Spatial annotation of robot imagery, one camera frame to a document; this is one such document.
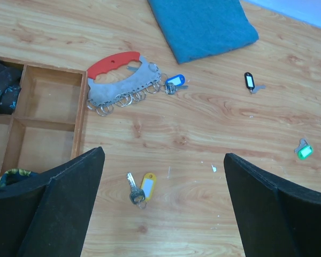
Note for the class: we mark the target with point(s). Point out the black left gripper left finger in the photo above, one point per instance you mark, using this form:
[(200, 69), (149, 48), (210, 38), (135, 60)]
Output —
[(47, 214)]

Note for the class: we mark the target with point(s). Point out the green tagged key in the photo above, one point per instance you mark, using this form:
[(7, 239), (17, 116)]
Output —
[(304, 150)]

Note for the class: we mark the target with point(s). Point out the yellow tagged key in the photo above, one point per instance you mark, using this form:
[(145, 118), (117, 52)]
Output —
[(140, 195)]

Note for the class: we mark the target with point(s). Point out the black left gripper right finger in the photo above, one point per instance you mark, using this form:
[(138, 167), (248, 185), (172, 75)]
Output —
[(275, 217)]

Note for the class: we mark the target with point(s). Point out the wooden compartment tray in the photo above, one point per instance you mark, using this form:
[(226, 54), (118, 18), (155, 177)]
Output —
[(46, 128)]

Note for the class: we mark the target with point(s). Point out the black tagged key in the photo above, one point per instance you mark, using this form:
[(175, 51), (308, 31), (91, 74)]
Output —
[(250, 84)]

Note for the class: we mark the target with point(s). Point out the folded blue cloth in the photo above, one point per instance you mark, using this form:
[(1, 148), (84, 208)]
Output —
[(199, 29)]

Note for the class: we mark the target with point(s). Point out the dark patterned sock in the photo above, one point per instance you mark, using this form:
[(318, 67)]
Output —
[(9, 88)]

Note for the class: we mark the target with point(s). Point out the red-handled metal key organizer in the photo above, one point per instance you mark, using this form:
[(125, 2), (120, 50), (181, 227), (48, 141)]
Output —
[(106, 94)]

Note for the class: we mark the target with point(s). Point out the green patterned sock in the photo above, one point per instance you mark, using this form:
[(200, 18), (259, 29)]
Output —
[(16, 175)]

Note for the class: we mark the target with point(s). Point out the blue tagged key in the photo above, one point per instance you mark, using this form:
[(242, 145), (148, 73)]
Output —
[(174, 84)]

